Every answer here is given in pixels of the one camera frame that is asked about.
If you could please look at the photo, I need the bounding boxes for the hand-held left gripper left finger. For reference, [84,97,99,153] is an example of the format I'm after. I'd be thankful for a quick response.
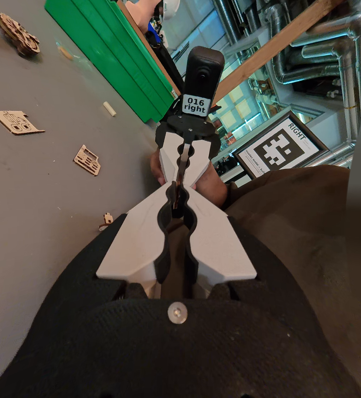
[96,183,177,298]

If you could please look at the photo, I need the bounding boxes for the silver ventilation ducts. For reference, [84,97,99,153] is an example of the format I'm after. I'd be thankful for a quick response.
[213,0,361,168]

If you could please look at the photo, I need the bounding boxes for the white hard hat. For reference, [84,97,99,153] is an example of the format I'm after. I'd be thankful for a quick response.
[162,0,181,21]

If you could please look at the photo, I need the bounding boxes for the mannequin head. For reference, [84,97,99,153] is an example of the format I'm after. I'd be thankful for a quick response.
[136,0,163,32]

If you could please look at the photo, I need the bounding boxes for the green plastic storage bin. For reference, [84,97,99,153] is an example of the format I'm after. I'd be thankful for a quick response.
[44,0,175,124]

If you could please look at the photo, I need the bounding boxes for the dark wooden model strip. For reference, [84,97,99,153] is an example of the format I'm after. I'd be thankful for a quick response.
[171,131,194,218]

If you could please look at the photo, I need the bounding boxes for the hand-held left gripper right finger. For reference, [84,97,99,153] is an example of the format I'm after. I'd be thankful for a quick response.
[180,186,257,293]

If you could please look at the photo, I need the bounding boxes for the framed marker sign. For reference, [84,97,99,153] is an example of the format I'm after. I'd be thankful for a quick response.
[233,110,329,181]

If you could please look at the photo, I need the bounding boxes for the person's right hand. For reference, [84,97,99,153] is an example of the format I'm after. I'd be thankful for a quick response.
[150,151,230,209]

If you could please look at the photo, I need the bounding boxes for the small wooden gear assembly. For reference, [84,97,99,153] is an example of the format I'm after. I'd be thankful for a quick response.
[0,13,40,57]

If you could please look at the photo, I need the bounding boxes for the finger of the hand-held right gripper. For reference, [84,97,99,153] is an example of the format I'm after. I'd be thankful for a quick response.
[183,139,212,188]
[158,132,186,184]

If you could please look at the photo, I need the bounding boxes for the flat wooden cutout piece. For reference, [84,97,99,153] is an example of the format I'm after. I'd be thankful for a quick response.
[73,144,101,177]
[0,110,46,136]

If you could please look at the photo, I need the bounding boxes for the wooden beam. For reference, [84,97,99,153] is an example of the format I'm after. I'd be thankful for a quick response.
[212,0,346,108]

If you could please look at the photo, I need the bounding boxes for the wooden table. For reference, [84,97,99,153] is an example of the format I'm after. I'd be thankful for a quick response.
[117,0,182,96]

